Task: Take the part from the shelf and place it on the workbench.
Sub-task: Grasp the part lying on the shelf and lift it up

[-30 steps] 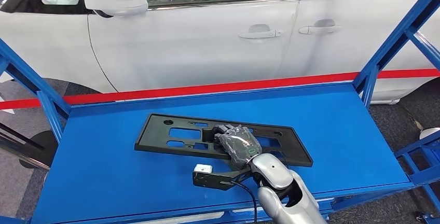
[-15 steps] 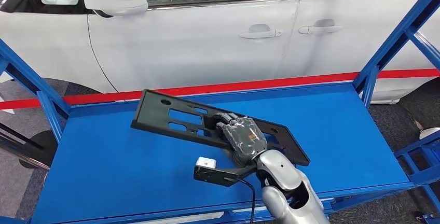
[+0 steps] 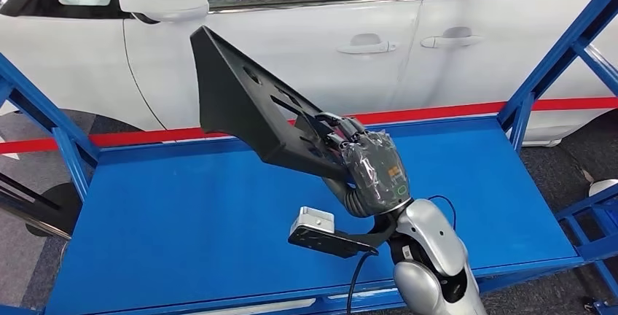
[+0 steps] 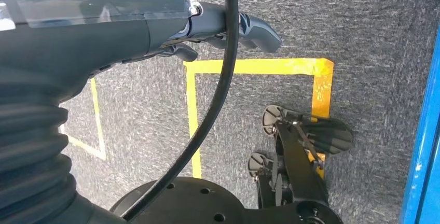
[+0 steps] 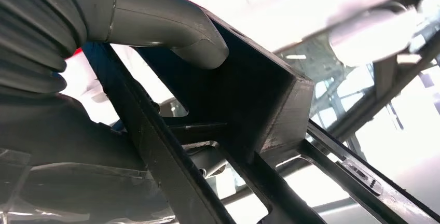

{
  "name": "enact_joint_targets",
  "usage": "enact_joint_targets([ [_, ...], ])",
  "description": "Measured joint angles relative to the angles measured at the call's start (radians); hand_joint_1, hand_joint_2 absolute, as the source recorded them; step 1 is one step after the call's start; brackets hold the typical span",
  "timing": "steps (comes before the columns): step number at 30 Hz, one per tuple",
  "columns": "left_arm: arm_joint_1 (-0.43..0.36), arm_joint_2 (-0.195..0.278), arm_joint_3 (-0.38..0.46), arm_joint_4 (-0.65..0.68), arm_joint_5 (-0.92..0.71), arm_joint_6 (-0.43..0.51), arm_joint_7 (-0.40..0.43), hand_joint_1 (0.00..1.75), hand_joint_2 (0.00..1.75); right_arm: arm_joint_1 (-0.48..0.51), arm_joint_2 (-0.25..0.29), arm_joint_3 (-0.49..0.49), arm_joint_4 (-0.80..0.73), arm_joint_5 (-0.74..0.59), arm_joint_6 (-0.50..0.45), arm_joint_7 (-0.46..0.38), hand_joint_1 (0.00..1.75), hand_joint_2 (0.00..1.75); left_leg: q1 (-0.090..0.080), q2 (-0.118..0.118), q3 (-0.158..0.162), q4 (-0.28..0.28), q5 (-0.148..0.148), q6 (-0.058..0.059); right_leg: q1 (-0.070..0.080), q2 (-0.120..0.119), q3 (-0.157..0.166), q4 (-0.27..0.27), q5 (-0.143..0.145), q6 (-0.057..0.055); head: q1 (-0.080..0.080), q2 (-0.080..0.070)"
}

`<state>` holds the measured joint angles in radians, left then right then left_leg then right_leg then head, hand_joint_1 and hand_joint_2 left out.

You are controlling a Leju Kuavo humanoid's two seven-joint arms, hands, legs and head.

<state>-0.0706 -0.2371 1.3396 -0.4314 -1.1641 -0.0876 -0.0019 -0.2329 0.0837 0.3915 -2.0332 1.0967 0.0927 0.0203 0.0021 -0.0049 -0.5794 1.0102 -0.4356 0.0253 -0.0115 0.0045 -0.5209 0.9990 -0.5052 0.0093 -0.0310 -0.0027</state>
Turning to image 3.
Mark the chrome stanchion post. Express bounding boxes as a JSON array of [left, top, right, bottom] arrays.
[[0, 192, 74, 241]]

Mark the blue metal shelf rack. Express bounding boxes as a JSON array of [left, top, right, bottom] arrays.
[[0, 0, 618, 315]]

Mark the black plastic slotted part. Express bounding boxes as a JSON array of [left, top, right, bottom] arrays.
[[189, 25, 361, 183]]

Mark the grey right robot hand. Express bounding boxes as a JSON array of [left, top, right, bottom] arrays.
[[316, 112, 411, 214]]

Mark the black stanchion post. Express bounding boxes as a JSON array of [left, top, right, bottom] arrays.
[[0, 171, 84, 239]]

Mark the black camera mounting bracket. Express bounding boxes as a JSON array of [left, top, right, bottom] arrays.
[[288, 223, 399, 259]]

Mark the white car door handle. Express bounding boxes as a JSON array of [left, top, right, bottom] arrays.
[[336, 33, 397, 55], [420, 26, 484, 49]]

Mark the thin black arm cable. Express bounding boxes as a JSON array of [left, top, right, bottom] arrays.
[[427, 195, 457, 232]]

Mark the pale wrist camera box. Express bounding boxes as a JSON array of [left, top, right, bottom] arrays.
[[294, 206, 337, 235]]

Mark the thick black camera cable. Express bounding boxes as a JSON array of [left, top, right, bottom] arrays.
[[345, 251, 380, 315]]

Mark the white car with red stripe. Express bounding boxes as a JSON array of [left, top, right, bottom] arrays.
[[0, 0, 618, 147]]

